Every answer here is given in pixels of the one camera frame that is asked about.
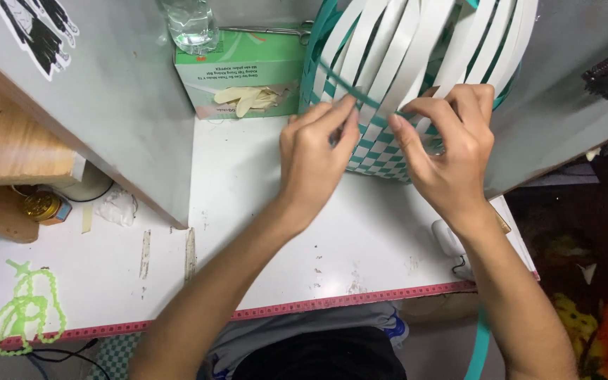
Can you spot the pale yellow tape piece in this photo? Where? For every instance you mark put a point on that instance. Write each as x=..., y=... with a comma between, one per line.
x=87, y=217

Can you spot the person's black shorts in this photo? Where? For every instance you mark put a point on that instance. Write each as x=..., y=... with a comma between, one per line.
x=325, y=356

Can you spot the pink measuring tape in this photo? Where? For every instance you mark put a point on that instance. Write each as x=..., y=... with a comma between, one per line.
x=304, y=306

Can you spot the crumpled white tissue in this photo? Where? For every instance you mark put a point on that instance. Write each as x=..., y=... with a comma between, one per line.
x=116, y=207

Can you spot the teal and white woven basket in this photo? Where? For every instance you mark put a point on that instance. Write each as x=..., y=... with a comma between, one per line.
x=404, y=47

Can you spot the white earbud case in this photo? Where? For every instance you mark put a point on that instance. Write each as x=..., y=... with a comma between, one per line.
x=445, y=240

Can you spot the cream latex glove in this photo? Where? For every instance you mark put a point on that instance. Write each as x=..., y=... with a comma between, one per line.
x=246, y=97

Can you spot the teal plastic weaving strip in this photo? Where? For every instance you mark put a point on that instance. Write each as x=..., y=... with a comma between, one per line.
x=349, y=89

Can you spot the green glove box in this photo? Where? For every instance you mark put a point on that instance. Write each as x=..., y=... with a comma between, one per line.
x=240, y=60

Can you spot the wooden shelf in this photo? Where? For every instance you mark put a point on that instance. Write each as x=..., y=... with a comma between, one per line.
x=8, y=137

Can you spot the metal surgical scissors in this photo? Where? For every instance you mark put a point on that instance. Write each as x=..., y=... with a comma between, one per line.
x=272, y=30

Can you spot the grey desk divider panel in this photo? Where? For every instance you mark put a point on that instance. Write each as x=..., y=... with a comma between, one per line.
x=557, y=116
x=119, y=95

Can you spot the teal checkered woven mat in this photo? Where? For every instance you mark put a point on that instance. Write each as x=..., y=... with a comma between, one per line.
x=116, y=356

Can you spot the person's left hand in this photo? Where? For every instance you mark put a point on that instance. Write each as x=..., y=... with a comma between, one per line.
x=309, y=158

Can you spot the person's grey shirt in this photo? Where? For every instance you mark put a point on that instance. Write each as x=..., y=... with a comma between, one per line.
x=293, y=327

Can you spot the clear plastic bottle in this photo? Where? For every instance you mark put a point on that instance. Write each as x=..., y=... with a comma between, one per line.
x=190, y=24

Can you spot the black and white sticker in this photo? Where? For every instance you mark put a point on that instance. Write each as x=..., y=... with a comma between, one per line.
x=40, y=31

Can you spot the gold lid jar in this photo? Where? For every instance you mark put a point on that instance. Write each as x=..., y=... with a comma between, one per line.
x=45, y=207

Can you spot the person's right hand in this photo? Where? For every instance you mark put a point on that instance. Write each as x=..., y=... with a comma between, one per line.
x=452, y=158

